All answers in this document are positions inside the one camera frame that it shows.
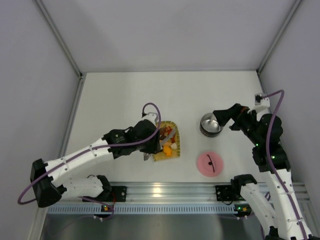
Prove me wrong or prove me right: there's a steel lunch box bowl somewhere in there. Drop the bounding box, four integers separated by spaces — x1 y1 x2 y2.
199 112 223 138

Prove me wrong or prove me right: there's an orange fish cookie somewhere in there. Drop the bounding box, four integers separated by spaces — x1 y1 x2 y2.
163 145 173 158

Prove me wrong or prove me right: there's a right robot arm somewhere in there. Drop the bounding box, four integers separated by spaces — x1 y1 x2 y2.
213 103 317 240

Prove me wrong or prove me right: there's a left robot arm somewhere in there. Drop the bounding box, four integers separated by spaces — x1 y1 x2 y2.
30 118 161 208

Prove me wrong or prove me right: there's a green bamboo tray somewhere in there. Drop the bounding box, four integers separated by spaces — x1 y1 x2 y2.
152 121 181 162

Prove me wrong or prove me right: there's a pink round lid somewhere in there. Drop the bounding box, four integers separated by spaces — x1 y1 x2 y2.
196 151 224 178

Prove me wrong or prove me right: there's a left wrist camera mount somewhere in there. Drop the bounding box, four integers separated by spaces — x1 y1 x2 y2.
141 112 159 125

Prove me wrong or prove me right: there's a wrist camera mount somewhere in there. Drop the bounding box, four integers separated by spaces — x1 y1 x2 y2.
248 93 270 114
141 112 159 125

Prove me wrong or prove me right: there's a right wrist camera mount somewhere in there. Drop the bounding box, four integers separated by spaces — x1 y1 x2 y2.
248 93 270 114

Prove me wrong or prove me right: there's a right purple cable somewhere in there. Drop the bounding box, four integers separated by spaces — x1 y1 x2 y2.
259 89 308 240

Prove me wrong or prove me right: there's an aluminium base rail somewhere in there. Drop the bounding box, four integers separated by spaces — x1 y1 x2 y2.
37 181 311 204

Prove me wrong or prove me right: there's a right black base bracket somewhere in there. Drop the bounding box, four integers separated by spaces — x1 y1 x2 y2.
215 185 241 203

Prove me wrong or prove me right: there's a black base bracket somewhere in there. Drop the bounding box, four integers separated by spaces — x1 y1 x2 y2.
85 186 127 202
215 185 241 203

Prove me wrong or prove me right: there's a left black base bracket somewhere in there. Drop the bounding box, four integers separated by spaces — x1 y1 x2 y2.
85 186 127 202

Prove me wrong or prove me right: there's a slotted cable duct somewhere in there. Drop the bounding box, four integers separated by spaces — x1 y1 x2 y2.
47 203 237 215

